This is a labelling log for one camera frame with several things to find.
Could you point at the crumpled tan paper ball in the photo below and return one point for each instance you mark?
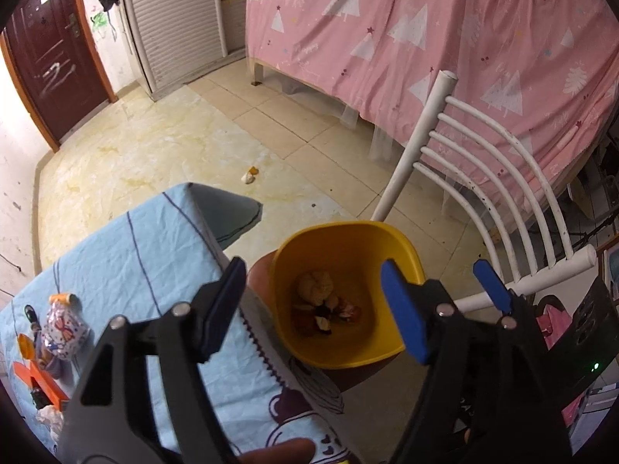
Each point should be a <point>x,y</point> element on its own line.
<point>314,287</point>

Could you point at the yellow plastic trash bin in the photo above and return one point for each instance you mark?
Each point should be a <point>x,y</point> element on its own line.
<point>338,256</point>

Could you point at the dark cluttered furniture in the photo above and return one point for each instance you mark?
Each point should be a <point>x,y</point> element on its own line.
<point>595,188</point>

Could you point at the white slatted chair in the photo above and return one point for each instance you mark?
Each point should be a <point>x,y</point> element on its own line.
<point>419,130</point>

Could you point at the crumpled white tissue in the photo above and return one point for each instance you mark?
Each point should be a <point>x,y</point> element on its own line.
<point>48,415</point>

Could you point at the pink cloth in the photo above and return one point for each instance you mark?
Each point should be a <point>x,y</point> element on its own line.
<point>551,321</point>

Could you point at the white patterned snack pouch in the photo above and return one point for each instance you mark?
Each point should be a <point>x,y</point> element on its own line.
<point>63,333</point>

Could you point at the person's left hand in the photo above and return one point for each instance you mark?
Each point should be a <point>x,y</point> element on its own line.
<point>275,453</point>

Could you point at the wooden bed frame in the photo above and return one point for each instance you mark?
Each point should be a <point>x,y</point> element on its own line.
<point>256,75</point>

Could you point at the dark red wooden door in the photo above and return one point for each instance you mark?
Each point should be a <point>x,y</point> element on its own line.
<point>48,34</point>

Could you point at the orange flat box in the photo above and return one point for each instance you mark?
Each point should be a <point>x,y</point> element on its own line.
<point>41,382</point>

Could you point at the white lace bed skirt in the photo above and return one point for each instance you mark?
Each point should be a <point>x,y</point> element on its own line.
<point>382,145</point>

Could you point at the green wall sticker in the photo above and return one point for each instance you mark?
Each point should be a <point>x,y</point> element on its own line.
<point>99,19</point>

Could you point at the white louvered wardrobe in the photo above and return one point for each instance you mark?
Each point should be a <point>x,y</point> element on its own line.
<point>179,19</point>

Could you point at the food scrap on floor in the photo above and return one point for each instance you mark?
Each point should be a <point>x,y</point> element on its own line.
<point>250,175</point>

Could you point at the pile of food scraps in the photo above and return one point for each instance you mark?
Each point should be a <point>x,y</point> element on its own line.
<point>333,318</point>

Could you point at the light blue printed tablecloth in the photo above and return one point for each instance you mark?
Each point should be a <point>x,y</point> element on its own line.
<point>145,251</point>

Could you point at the pink tree-print bed sheet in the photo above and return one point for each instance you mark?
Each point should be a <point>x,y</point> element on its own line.
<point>435,34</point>

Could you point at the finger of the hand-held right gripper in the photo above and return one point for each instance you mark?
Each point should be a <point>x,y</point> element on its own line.
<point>491,283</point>

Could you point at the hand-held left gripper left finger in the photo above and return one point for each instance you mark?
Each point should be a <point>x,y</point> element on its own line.
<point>227,299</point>

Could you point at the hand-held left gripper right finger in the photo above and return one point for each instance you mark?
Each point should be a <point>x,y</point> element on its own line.
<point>404,319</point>

